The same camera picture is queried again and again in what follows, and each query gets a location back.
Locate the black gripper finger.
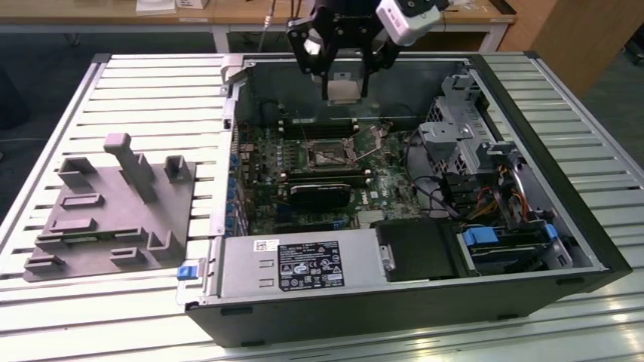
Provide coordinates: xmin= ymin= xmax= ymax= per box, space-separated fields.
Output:
xmin=284 ymin=17 xmax=338 ymax=101
xmin=358 ymin=25 xmax=400 ymax=99

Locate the silver square CPU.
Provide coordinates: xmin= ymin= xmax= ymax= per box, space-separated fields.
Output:
xmin=325 ymin=77 xmax=364 ymax=106

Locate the CPU socket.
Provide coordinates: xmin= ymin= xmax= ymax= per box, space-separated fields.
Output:
xmin=305 ymin=140 xmax=358 ymax=169

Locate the black RAM stick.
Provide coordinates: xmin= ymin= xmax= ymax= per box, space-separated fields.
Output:
xmin=285 ymin=115 xmax=354 ymax=129
xmin=286 ymin=168 xmax=369 ymax=179

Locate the metal socket cover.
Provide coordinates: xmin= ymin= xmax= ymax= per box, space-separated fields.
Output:
xmin=357 ymin=121 xmax=400 ymax=152

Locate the grey metal drive cage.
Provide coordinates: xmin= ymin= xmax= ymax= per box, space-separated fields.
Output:
xmin=416 ymin=73 xmax=521 ymax=179

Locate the plain white box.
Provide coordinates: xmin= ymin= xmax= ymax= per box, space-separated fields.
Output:
xmin=133 ymin=0 xmax=178 ymax=17

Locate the green motherboard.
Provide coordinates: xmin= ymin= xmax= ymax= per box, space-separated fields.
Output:
xmin=232 ymin=121 xmax=428 ymax=235

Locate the black graphics card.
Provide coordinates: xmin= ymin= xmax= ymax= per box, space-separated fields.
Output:
xmin=286 ymin=182 xmax=354 ymax=209

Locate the wooden cabinet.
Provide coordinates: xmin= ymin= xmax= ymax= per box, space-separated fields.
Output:
xmin=501 ymin=0 xmax=644 ymax=100

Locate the wooden desk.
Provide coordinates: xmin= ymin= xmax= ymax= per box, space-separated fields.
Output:
xmin=0 ymin=0 xmax=518 ymax=54

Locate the small silver heatsink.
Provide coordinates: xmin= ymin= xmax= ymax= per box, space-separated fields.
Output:
xmin=357 ymin=210 xmax=388 ymax=229

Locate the black plastic air shroud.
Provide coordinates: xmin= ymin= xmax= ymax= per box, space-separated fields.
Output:
xmin=372 ymin=219 xmax=465 ymax=283

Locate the hard disk in blue carrier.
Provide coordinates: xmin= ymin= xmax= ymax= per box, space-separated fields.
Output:
xmin=460 ymin=224 xmax=558 ymax=274

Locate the grey plastic parts rack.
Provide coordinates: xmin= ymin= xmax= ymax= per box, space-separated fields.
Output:
xmin=22 ymin=132 xmax=198 ymax=283

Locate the silver power supply unit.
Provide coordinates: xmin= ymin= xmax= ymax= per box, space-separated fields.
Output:
xmin=216 ymin=229 xmax=392 ymax=299

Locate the black open PC case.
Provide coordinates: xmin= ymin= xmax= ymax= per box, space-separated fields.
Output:
xmin=182 ymin=50 xmax=633 ymax=348

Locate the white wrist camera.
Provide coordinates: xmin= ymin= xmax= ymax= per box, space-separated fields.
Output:
xmin=374 ymin=0 xmax=449 ymax=48

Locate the thin wire locking lever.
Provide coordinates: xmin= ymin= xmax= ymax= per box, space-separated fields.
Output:
xmin=350 ymin=136 xmax=392 ymax=162

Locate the coloured wire bundle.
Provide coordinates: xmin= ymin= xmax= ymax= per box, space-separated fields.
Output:
xmin=441 ymin=161 xmax=534 ymax=227

